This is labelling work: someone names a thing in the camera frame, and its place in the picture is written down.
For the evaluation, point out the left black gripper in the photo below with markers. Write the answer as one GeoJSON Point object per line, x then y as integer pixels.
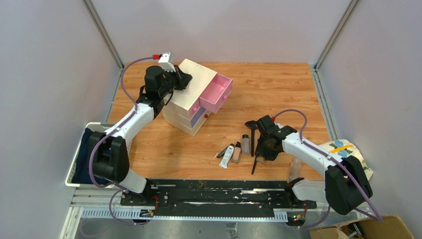
{"type": "Point", "coordinates": [181, 79]}

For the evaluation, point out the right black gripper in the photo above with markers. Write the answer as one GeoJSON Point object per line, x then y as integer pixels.
{"type": "Point", "coordinates": [260, 150]}

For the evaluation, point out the white mini drawer cabinet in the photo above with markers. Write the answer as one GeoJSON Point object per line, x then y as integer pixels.
{"type": "Point", "coordinates": [184, 111]}

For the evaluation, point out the square beige foundation bottle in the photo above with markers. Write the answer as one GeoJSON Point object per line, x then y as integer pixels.
{"type": "Point", "coordinates": [236, 153]}

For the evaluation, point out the pink drawer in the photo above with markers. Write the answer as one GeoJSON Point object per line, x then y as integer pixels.
{"type": "Point", "coordinates": [216, 93]}

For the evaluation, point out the round beige foundation bottle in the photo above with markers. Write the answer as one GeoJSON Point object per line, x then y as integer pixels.
{"type": "Point", "coordinates": [260, 159]}

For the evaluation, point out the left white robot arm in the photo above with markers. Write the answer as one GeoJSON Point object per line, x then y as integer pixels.
{"type": "Point", "coordinates": [144, 111]}

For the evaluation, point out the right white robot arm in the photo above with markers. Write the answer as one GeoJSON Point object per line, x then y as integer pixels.
{"type": "Point", "coordinates": [345, 186]}

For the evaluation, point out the thin black makeup brush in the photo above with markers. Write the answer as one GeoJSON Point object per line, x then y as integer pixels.
{"type": "Point", "coordinates": [254, 167]}

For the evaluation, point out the small clear bottle black cap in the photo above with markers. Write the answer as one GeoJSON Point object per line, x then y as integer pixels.
{"type": "Point", "coordinates": [245, 144]}

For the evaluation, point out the clear square bottle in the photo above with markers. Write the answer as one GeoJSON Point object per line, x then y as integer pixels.
{"type": "Point", "coordinates": [294, 170]}

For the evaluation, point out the white cosmetic tube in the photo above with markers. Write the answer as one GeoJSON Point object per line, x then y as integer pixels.
{"type": "Point", "coordinates": [227, 157]}

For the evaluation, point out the black mascara tube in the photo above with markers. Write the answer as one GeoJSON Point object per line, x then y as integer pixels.
{"type": "Point", "coordinates": [221, 154]}

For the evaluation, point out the printed cream cloth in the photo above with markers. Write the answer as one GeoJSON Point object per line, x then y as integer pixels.
{"type": "Point", "coordinates": [344, 148]}

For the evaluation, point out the white perforated basket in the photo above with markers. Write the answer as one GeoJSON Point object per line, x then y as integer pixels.
{"type": "Point", "coordinates": [74, 171]}

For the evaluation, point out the dark blue cloth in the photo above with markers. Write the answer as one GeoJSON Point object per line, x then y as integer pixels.
{"type": "Point", "coordinates": [81, 175]}

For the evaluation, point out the cardboard box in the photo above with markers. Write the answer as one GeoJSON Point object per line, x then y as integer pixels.
{"type": "Point", "coordinates": [392, 227]}

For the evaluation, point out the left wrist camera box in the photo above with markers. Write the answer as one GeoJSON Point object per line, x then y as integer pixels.
{"type": "Point", "coordinates": [165, 61]}

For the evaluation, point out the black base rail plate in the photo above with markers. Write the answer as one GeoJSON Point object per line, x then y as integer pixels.
{"type": "Point", "coordinates": [217, 200]}

